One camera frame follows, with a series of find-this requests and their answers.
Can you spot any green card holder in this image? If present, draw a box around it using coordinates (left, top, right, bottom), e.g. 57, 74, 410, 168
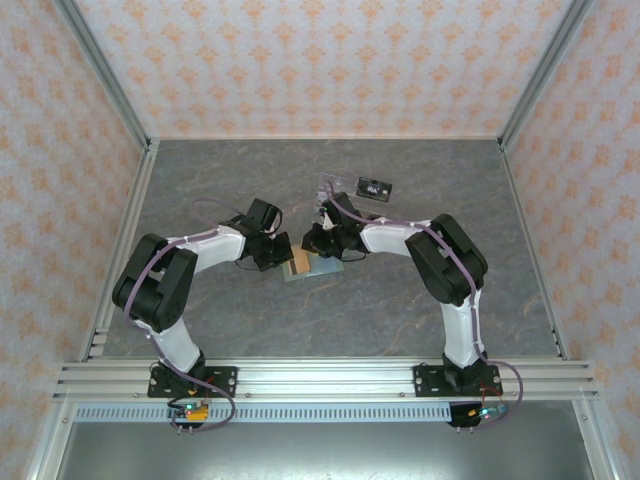
280, 244, 346, 282

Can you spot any right aluminium frame post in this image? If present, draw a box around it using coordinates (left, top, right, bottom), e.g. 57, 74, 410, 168
497, 0, 600, 151

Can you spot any aluminium frame post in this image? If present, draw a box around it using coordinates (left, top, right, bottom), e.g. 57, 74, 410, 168
497, 0, 600, 151
53, 0, 154, 154

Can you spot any grey metal panel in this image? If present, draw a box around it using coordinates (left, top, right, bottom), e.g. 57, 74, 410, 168
49, 421, 594, 480

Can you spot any aluminium frame leg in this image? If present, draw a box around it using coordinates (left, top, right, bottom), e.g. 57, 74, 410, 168
572, 399, 621, 480
24, 399, 76, 480

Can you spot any slotted grey cable duct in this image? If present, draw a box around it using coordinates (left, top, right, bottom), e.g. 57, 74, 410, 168
73, 404, 506, 424

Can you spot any left aluminium table rail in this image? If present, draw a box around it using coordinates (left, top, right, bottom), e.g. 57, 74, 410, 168
79, 139, 162, 362

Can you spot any left aluminium frame post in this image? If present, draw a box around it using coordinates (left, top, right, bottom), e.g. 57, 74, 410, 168
53, 0, 154, 154

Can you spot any clear acrylic card stand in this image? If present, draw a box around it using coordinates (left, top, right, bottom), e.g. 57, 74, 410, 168
312, 172, 371, 221

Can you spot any long aluminium base rail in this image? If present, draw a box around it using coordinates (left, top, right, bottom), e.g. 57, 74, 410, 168
52, 357, 601, 402

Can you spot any right aluminium table rail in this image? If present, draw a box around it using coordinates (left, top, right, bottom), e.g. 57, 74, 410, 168
498, 139, 572, 361

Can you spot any black credit card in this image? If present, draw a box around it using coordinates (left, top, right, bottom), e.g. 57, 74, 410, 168
356, 175, 394, 203

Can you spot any aluminium table rail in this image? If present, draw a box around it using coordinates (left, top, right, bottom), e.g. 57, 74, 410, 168
79, 139, 162, 362
498, 139, 572, 361

